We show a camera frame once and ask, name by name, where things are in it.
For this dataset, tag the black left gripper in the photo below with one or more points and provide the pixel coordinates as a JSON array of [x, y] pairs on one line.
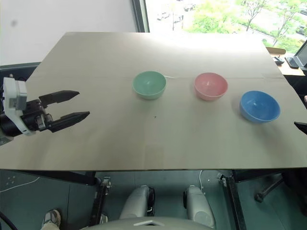
[[33, 112]]

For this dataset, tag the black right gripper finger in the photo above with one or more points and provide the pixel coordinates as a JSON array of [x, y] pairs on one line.
[[302, 127]]

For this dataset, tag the person in dark clothing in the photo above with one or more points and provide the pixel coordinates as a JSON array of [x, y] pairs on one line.
[[297, 83]]

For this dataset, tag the blue bowl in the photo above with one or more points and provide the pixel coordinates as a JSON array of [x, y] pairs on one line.
[[259, 105]]

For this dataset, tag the black desk phone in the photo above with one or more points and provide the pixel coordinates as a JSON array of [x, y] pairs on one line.
[[292, 62]]

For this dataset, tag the black table crossbar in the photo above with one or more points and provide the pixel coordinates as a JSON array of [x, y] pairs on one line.
[[60, 176]]

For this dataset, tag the black computer monitor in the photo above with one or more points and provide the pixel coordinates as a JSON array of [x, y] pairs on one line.
[[302, 56]]

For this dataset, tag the small black desk device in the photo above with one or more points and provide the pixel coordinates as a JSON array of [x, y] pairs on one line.
[[278, 60]]

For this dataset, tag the black chair base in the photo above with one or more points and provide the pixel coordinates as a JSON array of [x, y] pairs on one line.
[[268, 190]]

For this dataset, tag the wooden side desk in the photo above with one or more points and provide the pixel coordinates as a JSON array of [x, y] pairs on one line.
[[275, 50]]

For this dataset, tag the green bowl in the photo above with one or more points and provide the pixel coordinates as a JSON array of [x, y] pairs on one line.
[[148, 83]]

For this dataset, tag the red bowl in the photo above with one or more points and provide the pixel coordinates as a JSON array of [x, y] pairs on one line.
[[210, 85]]

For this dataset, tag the black table leg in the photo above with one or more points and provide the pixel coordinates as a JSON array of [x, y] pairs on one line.
[[99, 203], [236, 203]]

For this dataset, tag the beige sneaker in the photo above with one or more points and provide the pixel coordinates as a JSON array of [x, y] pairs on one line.
[[51, 219]]

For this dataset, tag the silver left robot leg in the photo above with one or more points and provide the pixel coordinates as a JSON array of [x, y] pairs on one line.
[[135, 202]]

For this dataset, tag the silver robot leg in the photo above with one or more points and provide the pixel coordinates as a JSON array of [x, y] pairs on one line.
[[135, 202], [199, 206]]

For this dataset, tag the silver right robot leg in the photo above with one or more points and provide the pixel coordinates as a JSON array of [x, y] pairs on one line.
[[199, 206]]

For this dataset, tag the white parked car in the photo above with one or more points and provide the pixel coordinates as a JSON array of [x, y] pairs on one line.
[[163, 15]]

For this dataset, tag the silver robot torso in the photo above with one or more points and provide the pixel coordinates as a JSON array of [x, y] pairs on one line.
[[148, 224]]

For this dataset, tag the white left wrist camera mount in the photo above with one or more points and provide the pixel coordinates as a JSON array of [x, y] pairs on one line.
[[14, 95]]

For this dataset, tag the dark wall ledge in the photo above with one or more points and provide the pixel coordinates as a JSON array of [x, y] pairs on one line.
[[16, 69]]

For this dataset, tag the dark window frame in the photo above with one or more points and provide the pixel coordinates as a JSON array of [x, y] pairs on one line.
[[141, 15]]

